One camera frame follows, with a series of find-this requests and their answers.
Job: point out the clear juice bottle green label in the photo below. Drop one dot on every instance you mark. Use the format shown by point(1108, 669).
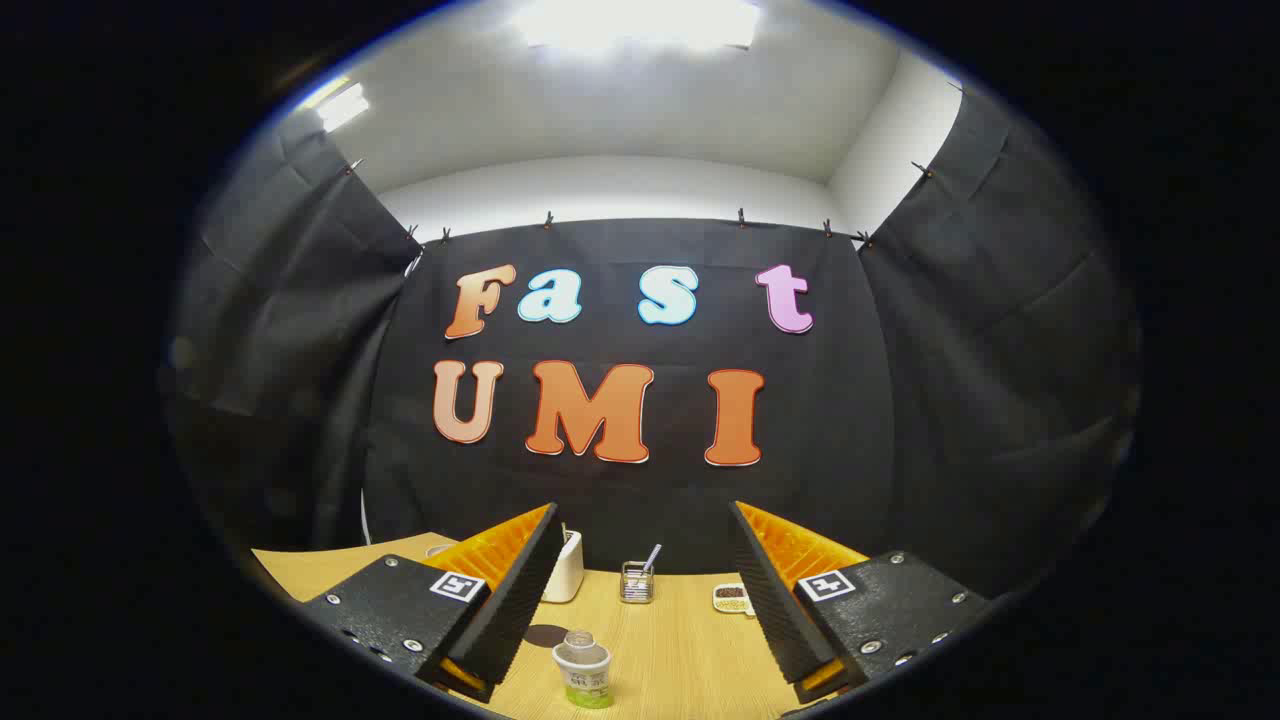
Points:
point(583, 672)

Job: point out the pale purple straw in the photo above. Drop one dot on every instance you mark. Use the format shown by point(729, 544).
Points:
point(652, 557)

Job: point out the small ceiling light panel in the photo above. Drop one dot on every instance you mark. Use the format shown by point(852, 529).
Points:
point(342, 107)

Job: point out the white toaster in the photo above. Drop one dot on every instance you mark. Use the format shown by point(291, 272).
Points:
point(565, 575)

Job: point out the large ceiling light panel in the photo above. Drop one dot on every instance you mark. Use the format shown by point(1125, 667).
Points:
point(640, 22)

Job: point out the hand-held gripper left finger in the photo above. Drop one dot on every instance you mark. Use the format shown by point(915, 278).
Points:
point(520, 590)

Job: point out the patterned small plate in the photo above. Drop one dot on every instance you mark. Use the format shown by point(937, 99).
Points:
point(730, 598)

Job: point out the dark brown round coaster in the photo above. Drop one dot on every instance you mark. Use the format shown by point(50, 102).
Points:
point(540, 636)

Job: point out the black backdrop cloth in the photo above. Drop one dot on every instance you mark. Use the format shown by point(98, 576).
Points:
point(620, 500)

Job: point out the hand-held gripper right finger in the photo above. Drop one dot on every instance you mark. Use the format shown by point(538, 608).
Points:
point(770, 590)

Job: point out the wooden table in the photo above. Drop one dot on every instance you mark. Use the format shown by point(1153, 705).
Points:
point(680, 650)

